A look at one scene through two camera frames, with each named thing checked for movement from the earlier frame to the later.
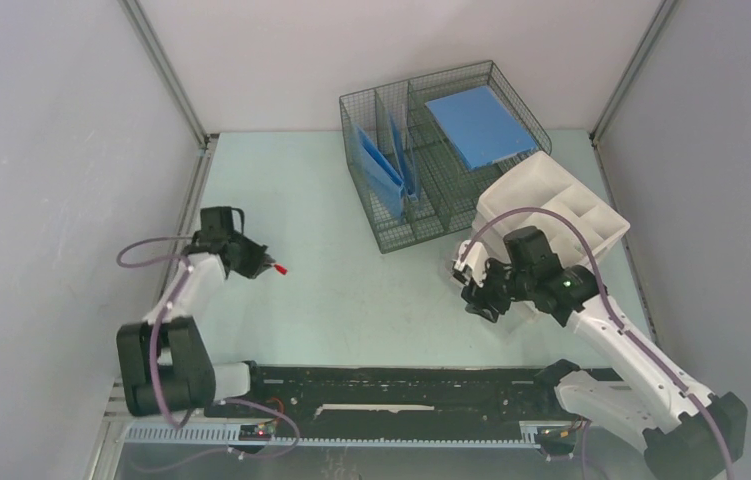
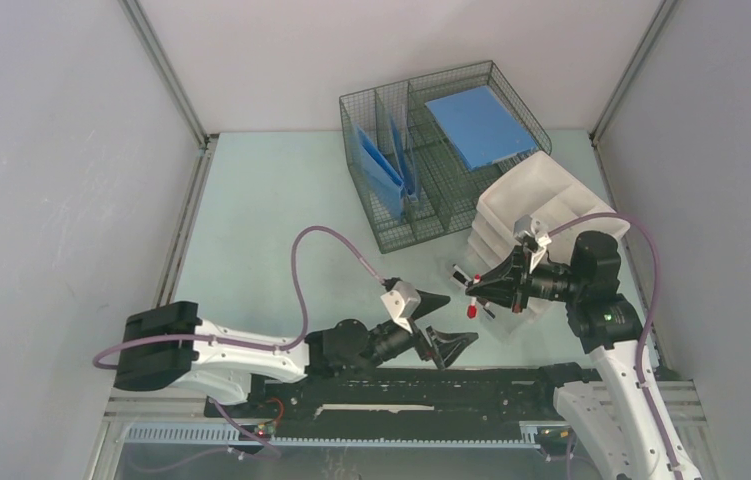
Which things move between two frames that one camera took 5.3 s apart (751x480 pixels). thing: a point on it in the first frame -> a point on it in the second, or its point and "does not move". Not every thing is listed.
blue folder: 404,160 does not move
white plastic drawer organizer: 547,182 does not move
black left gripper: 259,258 -> 447,345
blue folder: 383,177 does not move
